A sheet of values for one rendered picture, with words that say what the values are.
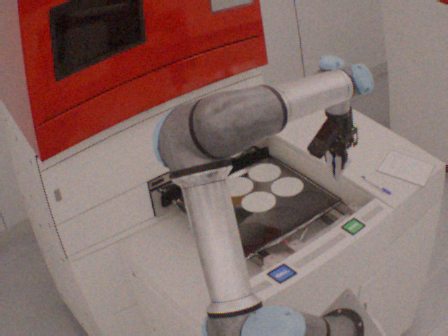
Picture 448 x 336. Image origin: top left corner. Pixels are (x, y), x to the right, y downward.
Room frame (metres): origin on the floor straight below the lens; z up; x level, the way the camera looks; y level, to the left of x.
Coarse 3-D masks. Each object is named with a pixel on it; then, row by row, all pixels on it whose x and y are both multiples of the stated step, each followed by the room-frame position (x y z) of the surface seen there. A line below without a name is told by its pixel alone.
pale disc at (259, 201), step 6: (258, 192) 1.58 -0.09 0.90; (264, 192) 1.58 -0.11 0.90; (246, 198) 1.56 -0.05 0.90; (252, 198) 1.56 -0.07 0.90; (258, 198) 1.55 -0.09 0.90; (264, 198) 1.55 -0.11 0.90; (270, 198) 1.54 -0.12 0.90; (246, 204) 1.53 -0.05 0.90; (252, 204) 1.53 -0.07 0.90; (258, 204) 1.52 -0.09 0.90; (264, 204) 1.52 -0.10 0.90; (270, 204) 1.51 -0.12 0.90; (252, 210) 1.50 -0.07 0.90; (258, 210) 1.49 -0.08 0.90; (264, 210) 1.49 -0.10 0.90
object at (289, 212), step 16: (272, 160) 1.75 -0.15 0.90; (240, 176) 1.68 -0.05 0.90; (288, 176) 1.65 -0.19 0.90; (272, 192) 1.57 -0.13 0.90; (304, 192) 1.55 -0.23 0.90; (320, 192) 1.54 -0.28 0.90; (240, 208) 1.51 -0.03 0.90; (272, 208) 1.49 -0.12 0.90; (288, 208) 1.48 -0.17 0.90; (304, 208) 1.47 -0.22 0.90; (320, 208) 1.46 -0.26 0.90; (240, 224) 1.44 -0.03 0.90; (256, 224) 1.43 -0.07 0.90; (272, 224) 1.42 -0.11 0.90; (288, 224) 1.41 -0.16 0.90; (256, 240) 1.36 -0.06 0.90; (272, 240) 1.35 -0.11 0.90
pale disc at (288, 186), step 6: (282, 180) 1.63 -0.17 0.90; (288, 180) 1.63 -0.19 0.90; (294, 180) 1.62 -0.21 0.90; (276, 186) 1.60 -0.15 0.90; (282, 186) 1.60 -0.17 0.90; (288, 186) 1.59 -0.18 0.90; (294, 186) 1.59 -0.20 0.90; (300, 186) 1.58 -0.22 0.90; (276, 192) 1.57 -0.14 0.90; (282, 192) 1.57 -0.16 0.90; (288, 192) 1.56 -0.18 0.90; (294, 192) 1.56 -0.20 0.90
